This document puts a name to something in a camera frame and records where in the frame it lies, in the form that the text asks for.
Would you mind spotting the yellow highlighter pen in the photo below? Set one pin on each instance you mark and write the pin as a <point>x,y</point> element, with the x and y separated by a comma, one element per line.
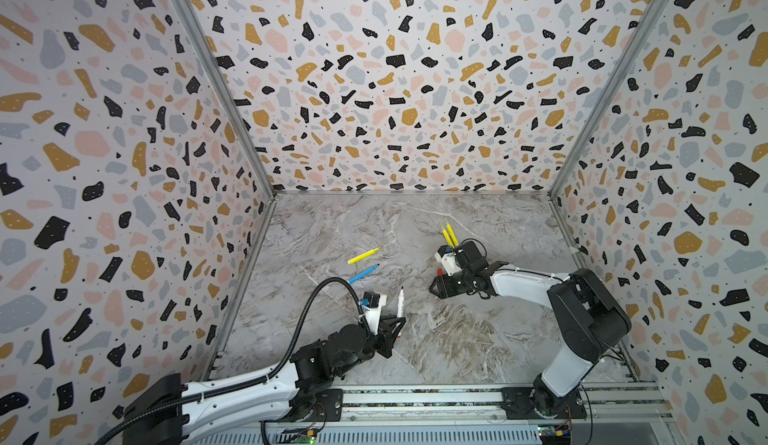
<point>447,238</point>
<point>363,256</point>
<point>451,235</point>

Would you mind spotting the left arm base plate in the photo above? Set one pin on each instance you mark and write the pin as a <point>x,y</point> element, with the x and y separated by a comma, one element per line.
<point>323,406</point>

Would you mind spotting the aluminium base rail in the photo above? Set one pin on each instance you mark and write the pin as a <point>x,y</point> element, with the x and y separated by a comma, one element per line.
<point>618,413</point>

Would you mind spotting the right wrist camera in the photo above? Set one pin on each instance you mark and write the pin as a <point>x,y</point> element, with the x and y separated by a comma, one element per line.
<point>446,257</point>

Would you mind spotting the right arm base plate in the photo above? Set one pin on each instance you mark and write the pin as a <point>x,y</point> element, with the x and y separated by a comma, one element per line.
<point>530,403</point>

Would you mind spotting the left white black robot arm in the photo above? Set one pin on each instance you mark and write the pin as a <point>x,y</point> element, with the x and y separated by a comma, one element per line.
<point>174,412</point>

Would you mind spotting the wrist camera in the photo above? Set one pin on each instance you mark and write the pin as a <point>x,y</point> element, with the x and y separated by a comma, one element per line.
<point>446,257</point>
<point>373,304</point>

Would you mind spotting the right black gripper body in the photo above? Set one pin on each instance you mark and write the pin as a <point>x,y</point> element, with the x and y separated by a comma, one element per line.
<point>450,283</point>

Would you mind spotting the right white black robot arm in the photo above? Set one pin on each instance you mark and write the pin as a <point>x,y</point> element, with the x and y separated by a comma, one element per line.
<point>590,320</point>

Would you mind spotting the blue pen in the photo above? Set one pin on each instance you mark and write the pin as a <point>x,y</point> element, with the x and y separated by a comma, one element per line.
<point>363,274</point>

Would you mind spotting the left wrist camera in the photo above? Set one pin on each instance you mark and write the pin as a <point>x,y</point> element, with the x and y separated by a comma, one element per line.
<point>373,304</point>

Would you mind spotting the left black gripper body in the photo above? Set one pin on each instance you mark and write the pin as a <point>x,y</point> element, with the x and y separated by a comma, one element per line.
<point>373,341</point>

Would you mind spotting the red white pen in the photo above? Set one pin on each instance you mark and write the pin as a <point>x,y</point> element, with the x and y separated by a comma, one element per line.
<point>401,303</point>

